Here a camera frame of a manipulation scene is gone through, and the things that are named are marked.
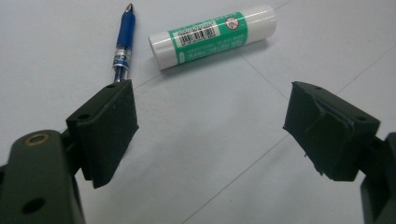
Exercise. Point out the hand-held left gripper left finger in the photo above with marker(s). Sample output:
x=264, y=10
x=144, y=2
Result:
x=106, y=130

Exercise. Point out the green and white glue stick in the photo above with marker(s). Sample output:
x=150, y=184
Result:
x=211, y=35

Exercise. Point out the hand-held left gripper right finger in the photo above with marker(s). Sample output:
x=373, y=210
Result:
x=327, y=137

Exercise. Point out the blue ballpoint pen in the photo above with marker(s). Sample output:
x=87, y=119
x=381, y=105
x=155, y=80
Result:
x=124, y=40

